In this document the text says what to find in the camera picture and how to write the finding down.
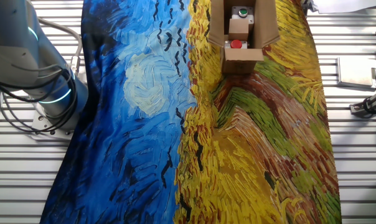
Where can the brown cardboard box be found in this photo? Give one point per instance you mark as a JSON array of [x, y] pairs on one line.
[[241, 60]]

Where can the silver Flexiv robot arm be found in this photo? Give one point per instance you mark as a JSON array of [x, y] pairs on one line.
[[13, 46]]

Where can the Van Gogh painting print cloth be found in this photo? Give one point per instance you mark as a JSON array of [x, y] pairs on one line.
[[237, 140]]

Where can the grey metal plate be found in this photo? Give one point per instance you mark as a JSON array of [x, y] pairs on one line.
[[356, 71]]

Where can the white paper sheet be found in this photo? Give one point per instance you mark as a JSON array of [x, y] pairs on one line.
[[346, 5]]

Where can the red push button switch box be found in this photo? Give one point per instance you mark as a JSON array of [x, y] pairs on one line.
[[236, 44]]

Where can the green push button switch box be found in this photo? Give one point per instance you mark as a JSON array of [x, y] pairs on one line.
[[243, 12]]

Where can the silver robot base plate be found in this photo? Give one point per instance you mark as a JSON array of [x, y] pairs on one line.
[[41, 124]]

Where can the grey metal clamp bracket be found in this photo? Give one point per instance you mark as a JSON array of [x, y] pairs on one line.
[[367, 105]]

